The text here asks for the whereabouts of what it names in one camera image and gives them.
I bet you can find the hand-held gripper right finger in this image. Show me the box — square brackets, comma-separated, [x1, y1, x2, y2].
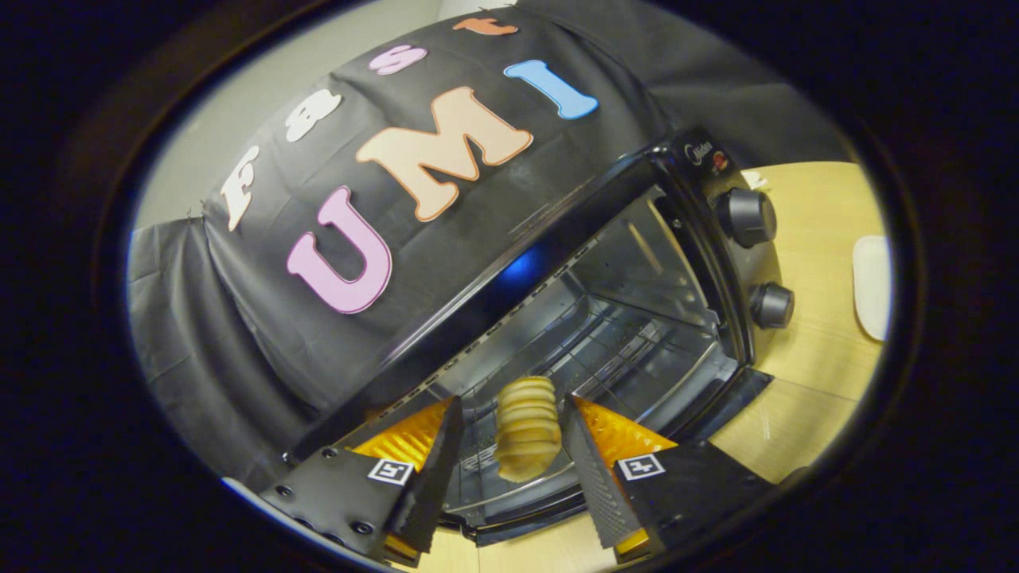
[562, 393, 778, 567]

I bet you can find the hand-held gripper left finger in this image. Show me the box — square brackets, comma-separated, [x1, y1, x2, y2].
[259, 395, 465, 568]

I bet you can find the pale ridged bread roll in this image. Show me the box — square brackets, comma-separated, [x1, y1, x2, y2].
[494, 376, 563, 484]

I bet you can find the black toaster oven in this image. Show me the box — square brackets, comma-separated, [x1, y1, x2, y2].
[283, 127, 797, 547]

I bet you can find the black backdrop cloth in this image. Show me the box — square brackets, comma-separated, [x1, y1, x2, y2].
[127, 0, 853, 490]

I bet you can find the white square plate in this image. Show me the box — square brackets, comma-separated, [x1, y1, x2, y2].
[852, 236, 893, 343]

